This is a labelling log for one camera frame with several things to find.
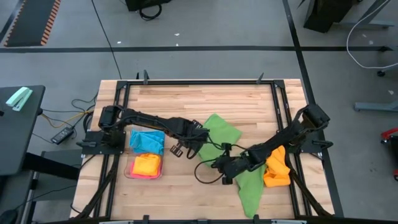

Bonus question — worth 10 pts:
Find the red cart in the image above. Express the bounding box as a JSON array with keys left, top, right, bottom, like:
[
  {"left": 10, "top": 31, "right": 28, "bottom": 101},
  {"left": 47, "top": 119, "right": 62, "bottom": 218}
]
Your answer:
[{"left": 380, "top": 126, "right": 398, "bottom": 182}]

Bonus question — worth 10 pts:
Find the black desk foot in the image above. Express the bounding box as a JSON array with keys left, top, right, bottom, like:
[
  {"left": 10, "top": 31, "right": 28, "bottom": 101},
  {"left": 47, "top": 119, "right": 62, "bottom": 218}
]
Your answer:
[{"left": 23, "top": 150, "right": 82, "bottom": 182}]

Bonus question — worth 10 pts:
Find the blue microfiber towel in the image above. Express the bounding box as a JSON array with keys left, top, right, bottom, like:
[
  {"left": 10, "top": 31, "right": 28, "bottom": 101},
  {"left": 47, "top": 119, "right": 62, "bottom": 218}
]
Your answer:
[
  {"left": 129, "top": 129, "right": 165, "bottom": 153},
  {"left": 141, "top": 141, "right": 165, "bottom": 156}
]

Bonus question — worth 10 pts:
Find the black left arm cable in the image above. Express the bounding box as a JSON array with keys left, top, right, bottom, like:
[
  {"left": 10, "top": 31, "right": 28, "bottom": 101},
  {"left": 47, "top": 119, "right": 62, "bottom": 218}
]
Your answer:
[{"left": 185, "top": 143, "right": 201, "bottom": 160}]

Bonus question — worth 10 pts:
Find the pink microfiber towel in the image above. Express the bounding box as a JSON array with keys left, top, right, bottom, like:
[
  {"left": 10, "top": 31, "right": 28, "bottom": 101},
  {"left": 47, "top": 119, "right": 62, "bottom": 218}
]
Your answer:
[{"left": 129, "top": 160, "right": 163, "bottom": 180}]

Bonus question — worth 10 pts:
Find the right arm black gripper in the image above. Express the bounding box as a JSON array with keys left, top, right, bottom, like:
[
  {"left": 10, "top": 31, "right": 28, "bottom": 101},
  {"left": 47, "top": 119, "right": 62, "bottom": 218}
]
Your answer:
[{"left": 213, "top": 142, "right": 250, "bottom": 178}]

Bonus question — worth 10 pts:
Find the orange microfiber towel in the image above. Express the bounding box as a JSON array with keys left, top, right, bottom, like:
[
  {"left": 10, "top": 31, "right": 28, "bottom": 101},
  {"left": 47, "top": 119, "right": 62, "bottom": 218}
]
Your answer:
[
  {"left": 263, "top": 145, "right": 292, "bottom": 188},
  {"left": 132, "top": 152, "right": 162, "bottom": 177}
]

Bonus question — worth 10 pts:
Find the black orange-edged floor mat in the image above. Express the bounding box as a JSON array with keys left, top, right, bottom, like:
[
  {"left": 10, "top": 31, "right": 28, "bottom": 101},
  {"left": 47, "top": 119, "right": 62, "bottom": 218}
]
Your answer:
[{"left": 3, "top": 0, "right": 62, "bottom": 48}]

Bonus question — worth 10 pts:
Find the black power adapter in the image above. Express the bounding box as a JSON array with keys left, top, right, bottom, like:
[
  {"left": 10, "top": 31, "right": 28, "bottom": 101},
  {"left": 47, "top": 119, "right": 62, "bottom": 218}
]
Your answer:
[{"left": 50, "top": 126, "right": 74, "bottom": 146}]

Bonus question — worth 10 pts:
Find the black computer mouse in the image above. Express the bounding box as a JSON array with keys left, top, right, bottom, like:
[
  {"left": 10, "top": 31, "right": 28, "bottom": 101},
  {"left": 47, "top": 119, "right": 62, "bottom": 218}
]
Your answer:
[{"left": 0, "top": 208, "right": 19, "bottom": 224}]

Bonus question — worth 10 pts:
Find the black floor cable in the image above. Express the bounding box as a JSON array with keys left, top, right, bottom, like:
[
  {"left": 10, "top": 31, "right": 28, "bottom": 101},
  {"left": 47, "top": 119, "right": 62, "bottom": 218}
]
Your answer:
[{"left": 91, "top": 0, "right": 123, "bottom": 80}]

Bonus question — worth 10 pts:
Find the mint green stapler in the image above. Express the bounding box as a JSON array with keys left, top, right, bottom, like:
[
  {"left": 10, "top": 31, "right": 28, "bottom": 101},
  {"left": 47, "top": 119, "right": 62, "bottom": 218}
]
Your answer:
[{"left": 5, "top": 86, "right": 34, "bottom": 112}]

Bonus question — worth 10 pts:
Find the grey table foot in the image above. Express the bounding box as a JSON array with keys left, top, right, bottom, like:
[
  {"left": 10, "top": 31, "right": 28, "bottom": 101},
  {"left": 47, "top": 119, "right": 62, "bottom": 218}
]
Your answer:
[{"left": 354, "top": 100, "right": 398, "bottom": 113}]

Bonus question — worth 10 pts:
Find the clear plastic bin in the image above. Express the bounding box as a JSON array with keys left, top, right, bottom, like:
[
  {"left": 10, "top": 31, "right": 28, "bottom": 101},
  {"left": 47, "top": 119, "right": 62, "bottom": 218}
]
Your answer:
[{"left": 123, "top": 127, "right": 166, "bottom": 180}]

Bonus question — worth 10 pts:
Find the green microfiber towel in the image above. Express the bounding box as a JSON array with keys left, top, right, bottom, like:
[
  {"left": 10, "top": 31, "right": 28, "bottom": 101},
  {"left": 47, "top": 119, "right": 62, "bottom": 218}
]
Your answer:
[
  {"left": 198, "top": 113, "right": 243, "bottom": 169},
  {"left": 234, "top": 164, "right": 267, "bottom": 218}
]

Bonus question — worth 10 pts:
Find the black table base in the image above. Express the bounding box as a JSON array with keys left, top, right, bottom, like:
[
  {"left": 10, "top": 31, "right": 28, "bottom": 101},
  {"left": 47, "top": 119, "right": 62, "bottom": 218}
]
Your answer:
[{"left": 303, "top": 0, "right": 396, "bottom": 34}]

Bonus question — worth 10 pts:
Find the white floor cable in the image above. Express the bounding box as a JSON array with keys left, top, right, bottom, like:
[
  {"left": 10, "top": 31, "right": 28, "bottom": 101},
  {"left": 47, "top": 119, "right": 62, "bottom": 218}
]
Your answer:
[{"left": 346, "top": 0, "right": 398, "bottom": 70}]

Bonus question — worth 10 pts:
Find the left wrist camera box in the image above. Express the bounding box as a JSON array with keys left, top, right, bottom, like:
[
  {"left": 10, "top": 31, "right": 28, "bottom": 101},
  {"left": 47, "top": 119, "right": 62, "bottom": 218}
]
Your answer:
[{"left": 169, "top": 143, "right": 184, "bottom": 158}]

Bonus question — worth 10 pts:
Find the black coiled cable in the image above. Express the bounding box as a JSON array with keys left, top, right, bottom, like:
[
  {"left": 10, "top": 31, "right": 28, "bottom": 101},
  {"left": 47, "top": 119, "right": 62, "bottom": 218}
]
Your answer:
[{"left": 139, "top": 2, "right": 163, "bottom": 21}]

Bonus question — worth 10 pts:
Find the black desk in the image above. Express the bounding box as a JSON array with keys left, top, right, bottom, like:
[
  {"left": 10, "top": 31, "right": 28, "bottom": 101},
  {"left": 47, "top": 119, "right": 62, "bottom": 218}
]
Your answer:
[{"left": 0, "top": 85, "right": 46, "bottom": 177}]

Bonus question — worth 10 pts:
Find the black equipment base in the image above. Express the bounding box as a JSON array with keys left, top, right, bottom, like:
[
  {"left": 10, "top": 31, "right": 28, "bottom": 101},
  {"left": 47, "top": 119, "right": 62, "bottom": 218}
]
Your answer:
[{"left": 125, "top": 0, "right": 172, "bottom": 12}]

